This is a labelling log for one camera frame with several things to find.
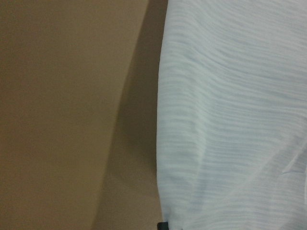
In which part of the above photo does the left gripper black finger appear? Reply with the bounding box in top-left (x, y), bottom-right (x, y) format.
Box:
top-left (157, 222), bottom-right (169, 230)

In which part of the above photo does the light blue button shirt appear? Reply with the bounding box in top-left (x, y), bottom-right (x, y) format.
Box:
top-left (157, 0), bottom-right (307, 230)

